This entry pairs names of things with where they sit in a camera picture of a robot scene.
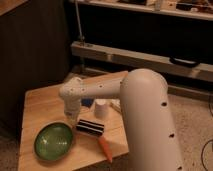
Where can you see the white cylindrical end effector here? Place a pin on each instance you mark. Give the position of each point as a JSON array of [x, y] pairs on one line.
[[72, 113]]

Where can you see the black white striped eraser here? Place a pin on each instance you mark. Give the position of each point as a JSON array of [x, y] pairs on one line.
[[90, 127]]

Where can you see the orange carrot toy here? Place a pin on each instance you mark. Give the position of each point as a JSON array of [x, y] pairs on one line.
[[106, 149]]

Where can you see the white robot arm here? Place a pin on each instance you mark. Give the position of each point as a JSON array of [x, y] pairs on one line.
[[143, 94]]

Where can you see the blue sponge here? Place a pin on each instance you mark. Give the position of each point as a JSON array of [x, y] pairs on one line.
[[87, 102]]

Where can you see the white paper cup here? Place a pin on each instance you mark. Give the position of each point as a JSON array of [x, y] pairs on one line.
[[101, 108]]

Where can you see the green bowl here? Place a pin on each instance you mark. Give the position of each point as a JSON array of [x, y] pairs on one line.
[[53, 141]]

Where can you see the small white object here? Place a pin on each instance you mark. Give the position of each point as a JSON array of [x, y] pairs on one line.
[[115, 104]]

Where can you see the vertical metal pole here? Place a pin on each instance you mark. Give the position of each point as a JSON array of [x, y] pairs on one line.
[[81, 36]]

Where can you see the metal shelf rack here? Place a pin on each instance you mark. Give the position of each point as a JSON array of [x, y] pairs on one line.
[[138, 36]]

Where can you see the black handle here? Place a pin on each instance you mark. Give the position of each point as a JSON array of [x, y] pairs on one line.
[[184, 63]]

